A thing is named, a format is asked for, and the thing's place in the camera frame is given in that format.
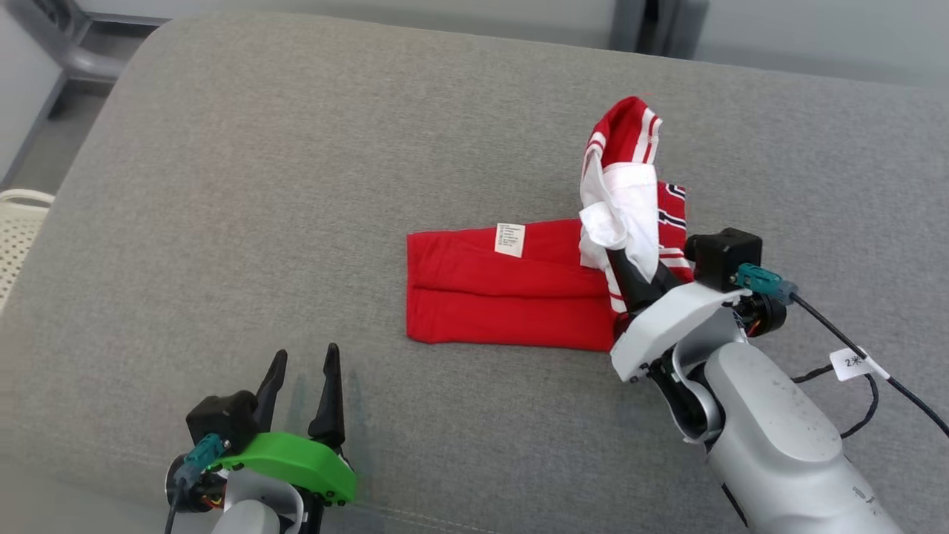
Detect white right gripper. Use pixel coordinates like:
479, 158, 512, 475
606, 250, 754, 384

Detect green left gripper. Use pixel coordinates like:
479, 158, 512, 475
210, 343, 359, 508

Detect red Bulls 23 shorts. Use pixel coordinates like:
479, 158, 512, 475
406, 217, 632, 353

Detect white perforated laundry basket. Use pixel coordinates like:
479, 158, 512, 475
0, 188, 57, 314

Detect right camera cable teal plug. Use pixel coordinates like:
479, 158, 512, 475
733, 263, 949, 440

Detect camera cable teal plug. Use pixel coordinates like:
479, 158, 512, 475
162, 433, 228, 534
733, 263, 949, 440

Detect left camera cable teal plug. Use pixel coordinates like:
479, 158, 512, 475
162, 433, 228, 534

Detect white cable tag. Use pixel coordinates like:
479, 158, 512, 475
828, 346, 891, 383

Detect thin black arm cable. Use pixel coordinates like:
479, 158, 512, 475
789, 361, 882, 441

